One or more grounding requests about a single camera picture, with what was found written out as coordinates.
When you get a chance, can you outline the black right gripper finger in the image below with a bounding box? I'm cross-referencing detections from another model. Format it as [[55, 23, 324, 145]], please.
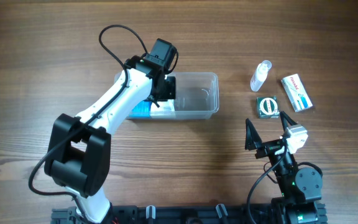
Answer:
[[245, 118, 262, 150], [280, 111, 298, 130]]

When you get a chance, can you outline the green round-logo carton box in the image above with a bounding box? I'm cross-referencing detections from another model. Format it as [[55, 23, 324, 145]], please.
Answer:
[[256, 96, 280, 119]]

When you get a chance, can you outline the white medicine carton box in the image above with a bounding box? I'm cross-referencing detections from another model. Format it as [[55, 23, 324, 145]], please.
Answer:
[[150, 100, 176, 119]]

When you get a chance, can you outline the blue printed carton box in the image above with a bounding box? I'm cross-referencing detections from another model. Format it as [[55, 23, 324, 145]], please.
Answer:
[[128, 101, 152, 119]]

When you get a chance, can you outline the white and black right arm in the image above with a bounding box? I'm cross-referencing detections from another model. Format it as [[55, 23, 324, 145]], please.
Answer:
[[245, 111, 327, 223]]

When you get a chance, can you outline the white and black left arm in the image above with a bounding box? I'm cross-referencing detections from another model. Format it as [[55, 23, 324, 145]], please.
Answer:
[[42, 39, 178, 223]]

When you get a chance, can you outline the clear plastic container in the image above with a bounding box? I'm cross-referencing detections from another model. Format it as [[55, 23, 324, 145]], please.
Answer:
[[127, 72, 219, 120]]

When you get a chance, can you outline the white red toothpaste box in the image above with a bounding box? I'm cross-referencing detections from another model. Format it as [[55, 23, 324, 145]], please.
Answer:
[[281, 73, 313, 112]]

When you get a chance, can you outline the white spray bottle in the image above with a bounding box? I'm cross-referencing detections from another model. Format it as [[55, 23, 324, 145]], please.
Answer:
[[250, 60, 272, 92]]

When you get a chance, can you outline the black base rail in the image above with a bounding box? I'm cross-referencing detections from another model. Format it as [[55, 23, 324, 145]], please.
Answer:
[[50, 202, 328, 224]]

